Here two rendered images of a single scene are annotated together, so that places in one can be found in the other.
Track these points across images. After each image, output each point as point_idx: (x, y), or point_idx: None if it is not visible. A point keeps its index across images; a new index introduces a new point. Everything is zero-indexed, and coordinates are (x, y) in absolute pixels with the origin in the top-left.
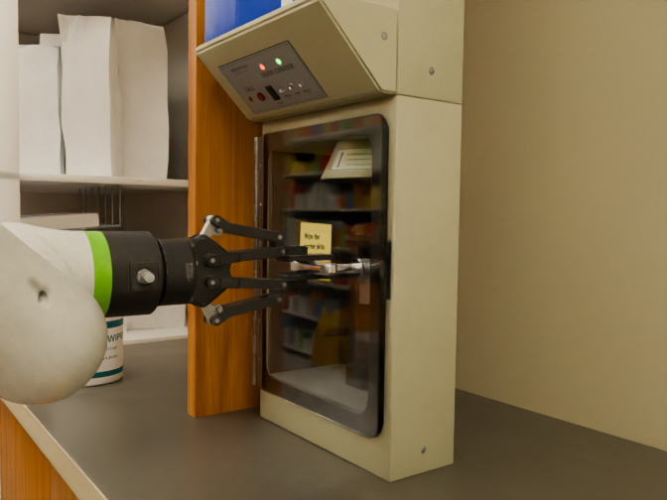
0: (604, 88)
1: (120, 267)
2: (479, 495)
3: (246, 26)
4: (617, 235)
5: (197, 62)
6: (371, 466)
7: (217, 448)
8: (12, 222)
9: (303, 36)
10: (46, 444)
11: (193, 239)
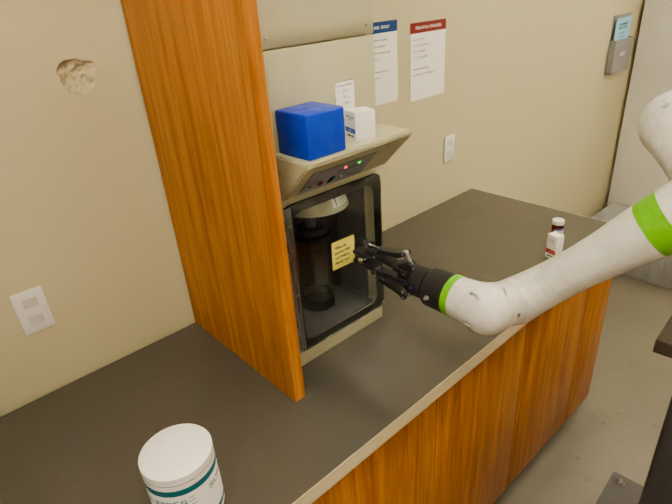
0: None
1: None
2: (386, 296)
3: (363, 148)
4: None
5: (277, 173)
6: (374, 318)
7: (357, 372)
8: (489, 284)
9: (386, 148)
10: (347, 467)
11: (417, 263)
